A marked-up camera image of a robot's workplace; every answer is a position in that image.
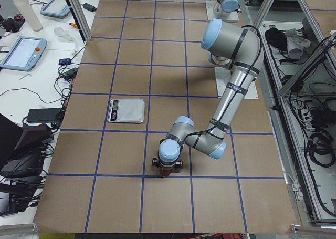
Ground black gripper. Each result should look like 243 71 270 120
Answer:
152 158 183 172

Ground far teach pendant tablet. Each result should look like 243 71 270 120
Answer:
40 0 70 18

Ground near teach pendant tablet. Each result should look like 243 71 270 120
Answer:
1 36 47 71

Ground clear light bulb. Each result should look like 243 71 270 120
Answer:
54 27 74 41

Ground black flat device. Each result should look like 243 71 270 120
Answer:
26 108 61 123

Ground teach pendant tablet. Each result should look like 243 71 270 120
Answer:
40 0 70 18
1 36 47 71

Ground grey cloth bundle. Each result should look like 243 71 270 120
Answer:
285 29 311 60

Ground black power brick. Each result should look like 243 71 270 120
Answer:
82 3 97 12

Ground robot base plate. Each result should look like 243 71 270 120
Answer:
214 67 259 99
205 1 239 23

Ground silver digital kitchen scale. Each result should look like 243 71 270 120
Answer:
107 98 145 123

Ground coiled black cables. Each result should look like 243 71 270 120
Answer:
306 130 336 169

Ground aluminium frame post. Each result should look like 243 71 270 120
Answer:
65 0 92 43

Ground red yellow mango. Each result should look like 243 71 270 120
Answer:
159 168 172 178

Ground white power strip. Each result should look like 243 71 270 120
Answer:
292 97 314 131

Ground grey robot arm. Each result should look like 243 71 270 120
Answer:
152 18 264 177
213 0 239 18

